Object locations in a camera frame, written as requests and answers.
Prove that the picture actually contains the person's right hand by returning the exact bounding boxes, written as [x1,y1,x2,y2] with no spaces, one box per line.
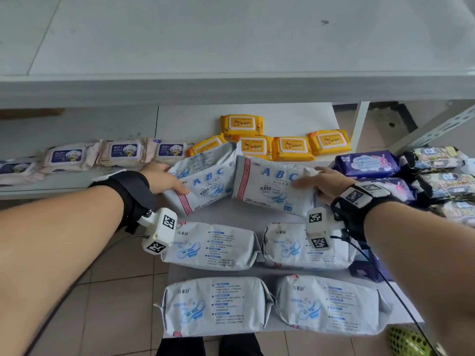
[291,166,359,206]

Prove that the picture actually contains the person's left hand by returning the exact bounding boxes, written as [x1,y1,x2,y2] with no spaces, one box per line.
[139,161,191,196]

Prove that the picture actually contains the small white yellow pad packet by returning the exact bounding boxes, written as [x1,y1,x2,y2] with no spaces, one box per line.
[458,157,475,177]

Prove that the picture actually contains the white metal shelf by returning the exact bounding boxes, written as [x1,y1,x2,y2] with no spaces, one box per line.
[0,0,475,201]

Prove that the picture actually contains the person's left forearm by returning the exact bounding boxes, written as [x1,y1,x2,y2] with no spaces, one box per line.
[0,185,125,356]

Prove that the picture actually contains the person's right forearm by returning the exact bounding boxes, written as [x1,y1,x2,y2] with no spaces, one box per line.
[363,202,475,356]

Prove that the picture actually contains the person's black trousers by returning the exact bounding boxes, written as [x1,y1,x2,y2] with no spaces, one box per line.
[155,333,265,356]

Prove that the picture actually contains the white marker plate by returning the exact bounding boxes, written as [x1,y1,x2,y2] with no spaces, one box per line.
[92,169,127,182]
[339,181,390,210]

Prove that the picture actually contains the white rectangular board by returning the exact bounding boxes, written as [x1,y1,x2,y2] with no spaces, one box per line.
[155,101,426,334]

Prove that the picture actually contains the brown cardboard sheet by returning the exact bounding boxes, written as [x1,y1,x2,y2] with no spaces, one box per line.
[0,108,66,120]

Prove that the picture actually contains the green mesh bag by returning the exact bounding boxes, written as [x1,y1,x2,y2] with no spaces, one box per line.
[385,324,435,356]

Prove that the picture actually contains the black wrist strap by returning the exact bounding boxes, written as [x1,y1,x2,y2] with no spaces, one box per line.
[88,170,157,234]
[330,181,403,243]

